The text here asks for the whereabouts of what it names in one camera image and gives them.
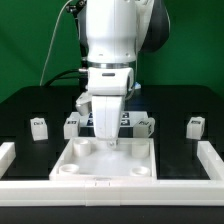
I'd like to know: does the black cable bundle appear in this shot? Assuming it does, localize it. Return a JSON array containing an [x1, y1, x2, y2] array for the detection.
[[44, 68, 90, 88]]

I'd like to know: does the white square tabletop panel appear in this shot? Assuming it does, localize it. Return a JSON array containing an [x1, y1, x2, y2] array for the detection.
[[49, 137, 157, 181]]

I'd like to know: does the white cable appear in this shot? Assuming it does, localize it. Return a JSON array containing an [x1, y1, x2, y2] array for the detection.
[[39, 0, 73, 87]]

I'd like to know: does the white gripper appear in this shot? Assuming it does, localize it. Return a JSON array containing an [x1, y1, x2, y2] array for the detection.
[[88, 67, 134, 148]]

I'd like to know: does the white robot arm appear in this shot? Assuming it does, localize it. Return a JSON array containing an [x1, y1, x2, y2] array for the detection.
[[78, 0, 170, 147]]

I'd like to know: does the white fiducial marker plate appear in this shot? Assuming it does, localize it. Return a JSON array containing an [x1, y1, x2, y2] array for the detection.
[[66, 111, 148, 127]]

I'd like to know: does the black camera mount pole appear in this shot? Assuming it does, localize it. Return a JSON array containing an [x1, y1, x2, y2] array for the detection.
[[66, 0, 88, 68]]

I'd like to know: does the white U-shaped fence frame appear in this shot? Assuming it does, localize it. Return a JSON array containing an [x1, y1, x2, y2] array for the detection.
[[0, 141, 224, 206]]

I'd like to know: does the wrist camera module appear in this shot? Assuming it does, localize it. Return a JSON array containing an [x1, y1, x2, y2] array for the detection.
[[76, 92, 92, 116]]

